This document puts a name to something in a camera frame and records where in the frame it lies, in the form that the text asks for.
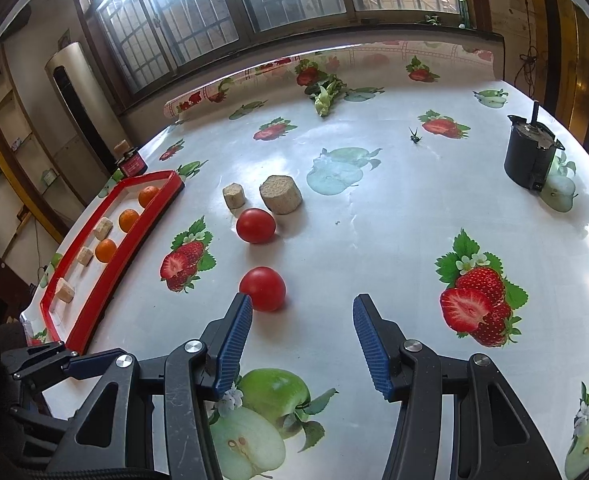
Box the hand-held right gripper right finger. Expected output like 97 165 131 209
353 293 563 480

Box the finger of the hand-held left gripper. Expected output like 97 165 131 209
8 402 82 466
0 342 120 395

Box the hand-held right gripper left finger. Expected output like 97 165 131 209
49 292 254 480

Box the red tomato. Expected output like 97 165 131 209
236 208 277 244
239 266 287 312

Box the red rimmed tray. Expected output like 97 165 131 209
40 170 185 356

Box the fruit printed tablecloth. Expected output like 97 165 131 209
19 42 589 480

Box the large beige sugarcane chunk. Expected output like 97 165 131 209
259 175 304 215

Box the small red jar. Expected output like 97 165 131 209
117 149 148 178

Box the black electric motor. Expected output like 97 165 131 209
504 102 566 192

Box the green leafy vegetable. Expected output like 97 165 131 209
305 76 348 118

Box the standing air conditioner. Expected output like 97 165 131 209
44 42 130 176

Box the barred window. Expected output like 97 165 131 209
72 0 490 108

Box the wall shelf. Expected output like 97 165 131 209
0 45 82 241

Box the black hanging cable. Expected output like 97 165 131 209
513 0 543 106

